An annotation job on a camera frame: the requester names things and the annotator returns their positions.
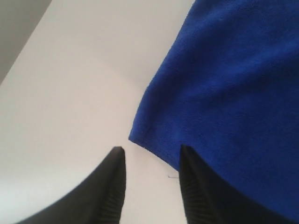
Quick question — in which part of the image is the blue towel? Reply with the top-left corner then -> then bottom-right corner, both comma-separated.
129,0 -> 299,222

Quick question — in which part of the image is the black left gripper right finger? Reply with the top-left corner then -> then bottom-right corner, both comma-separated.
179,145 -> 292,224

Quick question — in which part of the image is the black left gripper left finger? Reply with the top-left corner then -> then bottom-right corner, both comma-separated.
21,147 -> 126,224

